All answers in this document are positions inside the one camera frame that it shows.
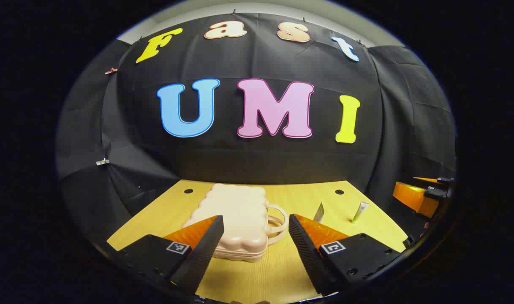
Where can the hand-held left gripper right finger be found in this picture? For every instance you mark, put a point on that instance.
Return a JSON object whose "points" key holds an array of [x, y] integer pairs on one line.
{"points": [[307, 249]]}

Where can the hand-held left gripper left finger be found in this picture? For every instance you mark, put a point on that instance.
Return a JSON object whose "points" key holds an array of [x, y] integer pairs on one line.
{"points": [[199, 253]]}

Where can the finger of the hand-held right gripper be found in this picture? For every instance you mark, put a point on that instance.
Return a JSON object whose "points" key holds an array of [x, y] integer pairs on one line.
{"points": [[413, 197], [440, 180]]}

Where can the white skin care tube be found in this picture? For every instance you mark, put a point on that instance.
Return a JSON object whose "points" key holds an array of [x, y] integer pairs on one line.
{"points": [[360, 211]]}

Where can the pink scalloped suitcase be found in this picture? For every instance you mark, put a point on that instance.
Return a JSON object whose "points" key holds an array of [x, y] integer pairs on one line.
{"points": [[235, 211]]}

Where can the black backdrop cloth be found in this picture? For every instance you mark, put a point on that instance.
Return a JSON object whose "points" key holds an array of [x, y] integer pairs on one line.
{"points": [[240, 169]]}

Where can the silver metal clip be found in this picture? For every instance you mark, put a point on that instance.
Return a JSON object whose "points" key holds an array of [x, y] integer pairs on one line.
{"points": [[102, 161]]}

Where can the copper metal clip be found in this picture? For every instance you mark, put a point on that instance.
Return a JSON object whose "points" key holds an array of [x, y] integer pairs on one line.
{"points": [[111, 71]]}

